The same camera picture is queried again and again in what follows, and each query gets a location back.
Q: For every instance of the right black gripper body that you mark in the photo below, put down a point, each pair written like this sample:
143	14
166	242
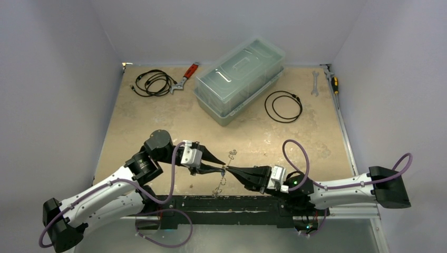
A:
263	178

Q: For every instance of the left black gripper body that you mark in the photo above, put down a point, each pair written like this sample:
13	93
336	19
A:
193	169

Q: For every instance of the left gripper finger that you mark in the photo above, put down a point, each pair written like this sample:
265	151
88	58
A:
208	156
206	169

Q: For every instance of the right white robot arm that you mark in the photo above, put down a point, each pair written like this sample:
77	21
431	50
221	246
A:
380	185

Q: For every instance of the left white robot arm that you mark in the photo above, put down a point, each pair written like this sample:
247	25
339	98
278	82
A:
125	191

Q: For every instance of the clear plastic storage box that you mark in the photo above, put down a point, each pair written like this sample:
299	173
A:
238	78

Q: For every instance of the silver open-end spanner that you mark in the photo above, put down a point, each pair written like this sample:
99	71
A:
314	91

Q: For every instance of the yellow black screwdriver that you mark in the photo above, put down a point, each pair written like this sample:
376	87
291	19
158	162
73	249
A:
334	84

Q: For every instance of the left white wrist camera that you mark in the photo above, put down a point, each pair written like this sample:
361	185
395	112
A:
192	155

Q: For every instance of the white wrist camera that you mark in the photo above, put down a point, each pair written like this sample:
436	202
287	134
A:
192	155
277	179

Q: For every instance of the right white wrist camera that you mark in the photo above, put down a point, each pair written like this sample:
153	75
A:
277	179

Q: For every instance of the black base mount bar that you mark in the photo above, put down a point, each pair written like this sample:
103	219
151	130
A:
233	210

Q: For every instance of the red handled adjustable wrench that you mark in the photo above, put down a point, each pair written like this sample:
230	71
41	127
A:
188	74

